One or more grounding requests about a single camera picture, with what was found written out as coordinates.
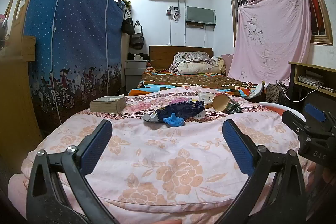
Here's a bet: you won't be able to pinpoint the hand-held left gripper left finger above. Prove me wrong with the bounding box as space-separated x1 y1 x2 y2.
26 119 118 224

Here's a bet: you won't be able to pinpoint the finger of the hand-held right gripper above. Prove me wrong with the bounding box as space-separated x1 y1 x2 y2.
282 110 315 140
304 104 336 132

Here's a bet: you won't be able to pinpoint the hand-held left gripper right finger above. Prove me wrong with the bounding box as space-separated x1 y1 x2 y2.
222 119 307 224

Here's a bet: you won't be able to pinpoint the white and red basin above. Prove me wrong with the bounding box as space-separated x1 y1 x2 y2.
259 102 300 119

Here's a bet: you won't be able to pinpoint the green wrapper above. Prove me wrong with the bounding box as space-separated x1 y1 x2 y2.
227 101 246 114

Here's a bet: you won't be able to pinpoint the brown paper cup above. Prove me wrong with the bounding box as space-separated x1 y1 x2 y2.
212 93 231 112

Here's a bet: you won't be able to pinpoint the white wrapper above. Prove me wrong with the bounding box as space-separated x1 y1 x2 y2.
198 91 217 105

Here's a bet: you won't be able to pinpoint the blue plastic piece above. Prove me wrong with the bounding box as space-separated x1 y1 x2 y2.
164 112 185 127

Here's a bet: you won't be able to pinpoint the blue snack wrapper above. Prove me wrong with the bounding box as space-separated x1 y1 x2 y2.
142 99 206 123

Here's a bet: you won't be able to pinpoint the person's right hand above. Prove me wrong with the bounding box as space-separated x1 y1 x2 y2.
308 162 336 188

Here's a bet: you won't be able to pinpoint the patterned suitcase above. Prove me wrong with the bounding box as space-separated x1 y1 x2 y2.
266 83 288 106

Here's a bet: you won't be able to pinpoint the stack of papers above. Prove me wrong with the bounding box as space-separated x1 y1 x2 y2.
298 74 324 86

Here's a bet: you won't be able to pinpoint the thick old book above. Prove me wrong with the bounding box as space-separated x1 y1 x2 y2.
90 94 126 114

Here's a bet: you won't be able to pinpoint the wooden desk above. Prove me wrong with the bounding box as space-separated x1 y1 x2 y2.
288 61 336 109

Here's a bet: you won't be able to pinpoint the pink floral quilt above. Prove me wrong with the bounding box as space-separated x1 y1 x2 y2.
8 85 315 224

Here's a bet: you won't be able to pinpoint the pink hanging sheet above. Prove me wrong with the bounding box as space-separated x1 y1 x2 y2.
227 0 314 85

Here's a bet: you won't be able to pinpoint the white nightstand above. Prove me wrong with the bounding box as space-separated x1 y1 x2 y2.
125 59 147 92

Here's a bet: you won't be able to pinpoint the bed with colourful blanket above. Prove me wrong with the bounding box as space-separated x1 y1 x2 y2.
129 67 265 98

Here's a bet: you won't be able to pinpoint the cream tall cabinet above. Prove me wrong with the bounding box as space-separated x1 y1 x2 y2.
121 31 133 94

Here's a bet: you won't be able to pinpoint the cream pillow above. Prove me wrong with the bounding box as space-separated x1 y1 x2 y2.
169 61 222 74

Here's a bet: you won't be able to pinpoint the floral pillow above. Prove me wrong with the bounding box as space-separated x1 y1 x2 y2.
173 51 212 67

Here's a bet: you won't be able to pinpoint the dark clothes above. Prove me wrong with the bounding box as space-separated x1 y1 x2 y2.
128 52 150 60

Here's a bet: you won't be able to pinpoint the red cloth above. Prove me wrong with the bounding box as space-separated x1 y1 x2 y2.
306 0 327 35

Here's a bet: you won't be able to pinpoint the wooden bed headboard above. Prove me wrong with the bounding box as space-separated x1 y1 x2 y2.
149 46 213 68

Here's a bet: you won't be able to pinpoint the grey tote bag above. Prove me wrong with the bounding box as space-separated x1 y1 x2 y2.
130 21 144 50

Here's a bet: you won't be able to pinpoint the blue dotted fabric wardrobe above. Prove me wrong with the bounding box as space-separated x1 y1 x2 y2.
23 0 125 132

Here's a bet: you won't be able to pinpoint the black handbag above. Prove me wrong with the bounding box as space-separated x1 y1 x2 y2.
121 9 135 35

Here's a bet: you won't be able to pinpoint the white cable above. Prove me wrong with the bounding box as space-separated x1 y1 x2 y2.
276 80 336 102

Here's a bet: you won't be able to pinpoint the wooden bunk bed frame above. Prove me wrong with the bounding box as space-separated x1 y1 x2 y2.
0 0 50 151

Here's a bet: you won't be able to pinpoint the grey covered wall television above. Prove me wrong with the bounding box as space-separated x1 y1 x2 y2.
185 6 216 25

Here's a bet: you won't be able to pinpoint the wall socket with plugs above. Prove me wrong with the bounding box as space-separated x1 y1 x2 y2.
165 5 181 21

